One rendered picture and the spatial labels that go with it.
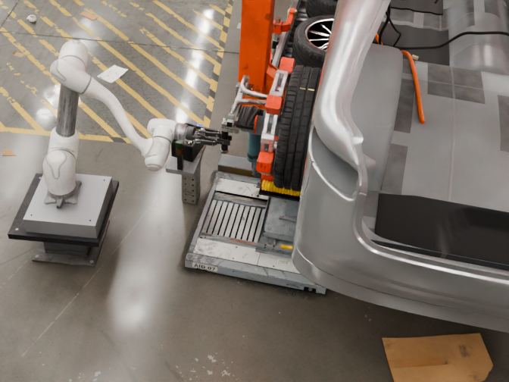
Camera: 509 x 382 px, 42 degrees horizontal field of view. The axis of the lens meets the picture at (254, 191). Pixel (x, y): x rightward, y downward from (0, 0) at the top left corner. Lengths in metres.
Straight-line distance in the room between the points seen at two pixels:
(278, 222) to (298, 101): 0.92
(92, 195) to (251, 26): 1.30
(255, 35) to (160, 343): 1.76
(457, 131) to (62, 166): 2.05
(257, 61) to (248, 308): 1.41
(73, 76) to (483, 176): 2.03
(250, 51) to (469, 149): 1.34
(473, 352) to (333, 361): 0.76
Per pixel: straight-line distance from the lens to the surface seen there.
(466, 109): 3.60
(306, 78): 3.34
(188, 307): 3.75
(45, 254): 4.07
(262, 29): 3.75
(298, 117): 3.22
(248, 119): 3.31
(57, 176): 3.66
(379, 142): 3.08
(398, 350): 3.72
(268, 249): 3.86
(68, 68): 3.32
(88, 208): 3.74
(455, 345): 3.84
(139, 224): 4.17
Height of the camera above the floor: 3.02
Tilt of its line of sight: 44 degrees down
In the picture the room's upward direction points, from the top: 5 degrees clockwise
